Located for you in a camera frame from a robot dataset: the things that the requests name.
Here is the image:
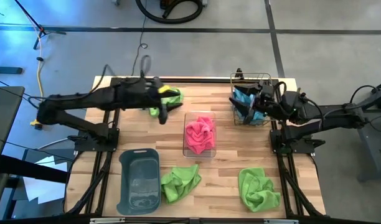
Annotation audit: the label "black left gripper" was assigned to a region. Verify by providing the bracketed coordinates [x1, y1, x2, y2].
[142, 77, 184, 125]

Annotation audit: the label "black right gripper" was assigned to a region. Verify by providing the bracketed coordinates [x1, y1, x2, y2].
[229, 80, 285, 125]

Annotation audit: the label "green microfiber towel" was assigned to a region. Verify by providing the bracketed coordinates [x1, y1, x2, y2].
[161, 164, 202, 205]
[148, 88, 184, 118]
[238, 167, 281, 213]

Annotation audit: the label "pink microfiber towel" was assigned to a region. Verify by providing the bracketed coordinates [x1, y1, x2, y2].
[185, 116, 215, 156]

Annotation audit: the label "clear plastic bin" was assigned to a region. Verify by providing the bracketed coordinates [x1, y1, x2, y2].
[182, 111, 217, 159]

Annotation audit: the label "teal plastic basket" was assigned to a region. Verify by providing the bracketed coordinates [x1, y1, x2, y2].
[116, 148, 162, 216]

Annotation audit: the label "white paper sheets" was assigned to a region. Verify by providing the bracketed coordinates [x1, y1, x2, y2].
[22, 155, 70, 205]

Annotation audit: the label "black tripod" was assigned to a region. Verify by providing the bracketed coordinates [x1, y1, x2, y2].
[12, 0, 67, 50]

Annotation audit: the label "black desk foot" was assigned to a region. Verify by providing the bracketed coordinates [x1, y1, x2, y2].
[0, 66, 24, 75]

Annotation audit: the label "grey desk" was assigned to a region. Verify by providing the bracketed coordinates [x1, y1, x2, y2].
[0, 86, 26, 175]

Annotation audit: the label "black wire basket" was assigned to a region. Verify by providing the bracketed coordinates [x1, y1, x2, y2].
[230, 72, 274, 127]

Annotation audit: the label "black floor cable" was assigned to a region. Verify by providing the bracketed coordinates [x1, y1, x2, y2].
[130, 0, 149, 77]

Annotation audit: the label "black vacuum hose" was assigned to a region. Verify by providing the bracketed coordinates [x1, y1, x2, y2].
[135, 0, 204, 25]

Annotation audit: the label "silver metal bracket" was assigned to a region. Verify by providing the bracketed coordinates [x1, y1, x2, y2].
[90, 217, 126, 224]
[264, 219, 299, 224]

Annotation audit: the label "dark grey desk frame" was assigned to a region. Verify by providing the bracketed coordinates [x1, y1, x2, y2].
[333, 77, 381, 183]

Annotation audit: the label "yellow floor cable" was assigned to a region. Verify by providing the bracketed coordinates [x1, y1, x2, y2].
[28, 18, 45, 130]

